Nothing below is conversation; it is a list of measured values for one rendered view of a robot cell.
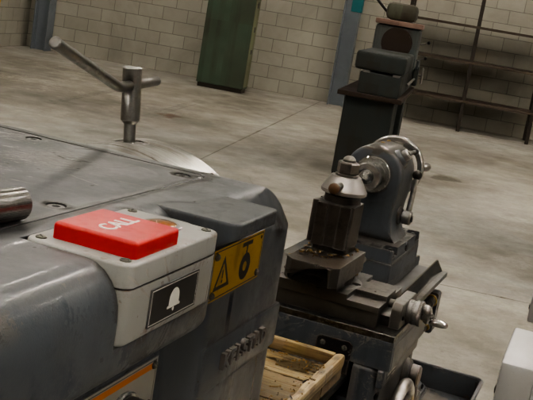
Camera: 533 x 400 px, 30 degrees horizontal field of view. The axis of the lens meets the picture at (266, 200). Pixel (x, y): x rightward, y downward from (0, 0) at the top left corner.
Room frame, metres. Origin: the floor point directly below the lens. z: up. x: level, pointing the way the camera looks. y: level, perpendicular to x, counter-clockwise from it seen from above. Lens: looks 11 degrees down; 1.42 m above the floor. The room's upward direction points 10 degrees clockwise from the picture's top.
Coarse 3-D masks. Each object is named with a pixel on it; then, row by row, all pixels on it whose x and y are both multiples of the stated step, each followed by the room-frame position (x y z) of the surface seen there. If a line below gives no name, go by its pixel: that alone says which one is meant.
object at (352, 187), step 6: (330, 180) 1.66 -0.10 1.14; (336, 180) 1.65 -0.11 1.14; (342, 180) 1.65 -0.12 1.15; (348, 180) 1.65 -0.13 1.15; (354, 180) 1.65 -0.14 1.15; (360, 180) 1.66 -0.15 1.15; (324, 186) 1.66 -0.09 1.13; (348, 186) 1.64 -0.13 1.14; (354, 186) 1.65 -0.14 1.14; (360, 186) 1.66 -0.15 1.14; (342, 192) 1.64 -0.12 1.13; (348, 192) 1.64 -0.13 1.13; (354, 192) 1.64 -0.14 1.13; (360, 192) 1.65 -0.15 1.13
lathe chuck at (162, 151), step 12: (120, 144) 1.09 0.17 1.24; (132, 144) 1.10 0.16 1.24; (144, 144) 1.12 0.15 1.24; (156, 144) 1.13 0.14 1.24; (168, 144) 1.15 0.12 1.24; (156, 156) 1.08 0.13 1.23; (168, 156) 1.10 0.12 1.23; (180, 156) 1.12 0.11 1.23; (192, 156) 1.14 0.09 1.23; (192, 168) 1.10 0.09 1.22; (204, 168) 1.12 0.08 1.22
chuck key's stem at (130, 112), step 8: (128, 72) 1.12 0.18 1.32; (136, 72) 1.12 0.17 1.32; (136, 80) 1.12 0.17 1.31; (136, 88) 1.12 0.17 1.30; (128, 96) 1.12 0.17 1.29; (136, 96) 1.12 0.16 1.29; (128, 104) 1.12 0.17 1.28; (136, 104) 1.12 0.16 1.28; (128, 112) 1.12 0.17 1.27; (136, 112) 1.12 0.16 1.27; (128, 120) 1.12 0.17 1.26; (136, 120) 1.12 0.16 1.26; (128, 128) 1.12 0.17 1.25; (128, 136) 1.12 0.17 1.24
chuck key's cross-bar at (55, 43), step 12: (60, 48) 0.90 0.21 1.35; (72, 48) 0.93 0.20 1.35; (72, 60) 0.94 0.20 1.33; (84, 60) 0.96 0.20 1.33; (96, 72) 1.00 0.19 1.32; (108, 84) 1.04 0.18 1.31; (120, 84) 1.07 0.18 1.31; (132, 84) 1.11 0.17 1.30; (144, 84) 1.16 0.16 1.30; (156, 84) 1.21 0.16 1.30
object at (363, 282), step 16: (288, 288) 1.61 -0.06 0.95; (304, 288) 1.61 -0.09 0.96; (320, 288) 1.60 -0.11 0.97; (352, 288) 1.62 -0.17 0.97; (368, 288) 1.64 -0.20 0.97; (384, 288) 1.66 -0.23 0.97; (400, 288) 1.71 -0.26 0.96; (288, 304) 1.62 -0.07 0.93; (304, 304) 1.61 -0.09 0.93; (320, 304) 1.60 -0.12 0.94; (336, 304) 1.59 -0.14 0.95; (352, 304) 1.58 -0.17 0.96; (368, 304) 1.57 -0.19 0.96; (384, 304) 1.60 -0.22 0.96; (400, 304) 1.58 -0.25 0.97; (352, 320) 1.58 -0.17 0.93; (368, 320) 1.57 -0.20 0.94; (384, 320) 1.58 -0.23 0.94; (400, 320) 1.57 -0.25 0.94
